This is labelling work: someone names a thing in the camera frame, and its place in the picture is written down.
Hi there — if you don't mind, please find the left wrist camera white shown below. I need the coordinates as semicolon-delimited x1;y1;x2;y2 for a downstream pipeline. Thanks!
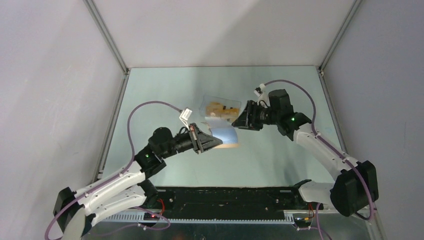
179;107;193;129

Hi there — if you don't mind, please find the right aluminium frame post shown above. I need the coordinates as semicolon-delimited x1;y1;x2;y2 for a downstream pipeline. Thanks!
318;0;363;77

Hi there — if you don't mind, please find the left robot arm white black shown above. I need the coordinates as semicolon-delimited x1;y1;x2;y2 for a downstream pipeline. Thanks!
53;123;223;236

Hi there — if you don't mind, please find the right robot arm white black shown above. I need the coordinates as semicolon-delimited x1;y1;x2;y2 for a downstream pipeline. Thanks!
232;88;379;217

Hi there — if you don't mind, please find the orange credit cards stack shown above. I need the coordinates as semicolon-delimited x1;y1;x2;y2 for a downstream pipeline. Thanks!
205;102;240;122

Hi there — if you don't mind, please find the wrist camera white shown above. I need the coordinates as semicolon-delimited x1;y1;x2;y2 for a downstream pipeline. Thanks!
179;107;193;129
253;83;268;101

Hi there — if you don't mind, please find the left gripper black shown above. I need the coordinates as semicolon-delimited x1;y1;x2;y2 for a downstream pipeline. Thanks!
160;122;222;159

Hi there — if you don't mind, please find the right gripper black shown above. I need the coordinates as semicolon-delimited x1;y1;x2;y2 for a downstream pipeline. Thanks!
231;100;280;131

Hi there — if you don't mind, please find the grey slotted cable duct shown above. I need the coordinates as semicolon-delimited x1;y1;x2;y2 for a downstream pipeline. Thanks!
99;211;296;225

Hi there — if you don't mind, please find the clear plastic card box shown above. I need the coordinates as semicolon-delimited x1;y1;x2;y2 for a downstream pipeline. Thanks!
199;95;242;122

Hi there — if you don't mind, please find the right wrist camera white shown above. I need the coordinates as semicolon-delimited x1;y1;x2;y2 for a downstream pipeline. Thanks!
253;83;268;101

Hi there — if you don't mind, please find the left aluminium frame post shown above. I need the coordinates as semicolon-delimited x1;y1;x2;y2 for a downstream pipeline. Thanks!
83;0;129;75

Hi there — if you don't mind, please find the aluminium frame post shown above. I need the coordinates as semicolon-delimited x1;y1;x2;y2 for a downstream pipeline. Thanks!
83;0;129;75
318;0;363;77

